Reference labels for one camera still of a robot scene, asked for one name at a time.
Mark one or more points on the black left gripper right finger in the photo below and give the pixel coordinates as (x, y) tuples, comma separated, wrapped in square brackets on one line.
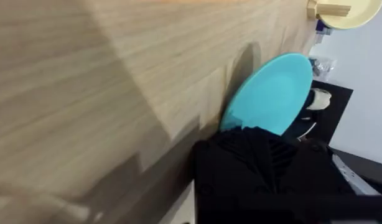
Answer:
[(303, 171)]

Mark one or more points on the pale yellow plate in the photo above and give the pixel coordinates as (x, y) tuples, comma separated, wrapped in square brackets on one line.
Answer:
[(360, 18)]

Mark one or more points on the turquoise plate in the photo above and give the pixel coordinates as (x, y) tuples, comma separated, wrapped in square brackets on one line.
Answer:
[(272, 93)]

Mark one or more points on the grey metal bar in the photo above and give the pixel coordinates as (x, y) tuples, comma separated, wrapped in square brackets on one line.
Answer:
[(354, 177)]

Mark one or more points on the clear plastic bag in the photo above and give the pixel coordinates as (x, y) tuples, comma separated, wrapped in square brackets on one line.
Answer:
[(323, 67)]

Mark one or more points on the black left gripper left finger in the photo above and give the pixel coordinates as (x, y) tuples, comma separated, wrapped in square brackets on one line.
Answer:
[(228, 168)]

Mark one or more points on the white tape roll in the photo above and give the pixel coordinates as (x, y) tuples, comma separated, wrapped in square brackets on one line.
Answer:
[(320, 99)]

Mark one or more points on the black flat board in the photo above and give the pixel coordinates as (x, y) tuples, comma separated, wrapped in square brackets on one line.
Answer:
[(337, 118)]

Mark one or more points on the wooden peg rack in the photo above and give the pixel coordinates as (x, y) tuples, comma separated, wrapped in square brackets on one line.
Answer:
[(329, 8)]

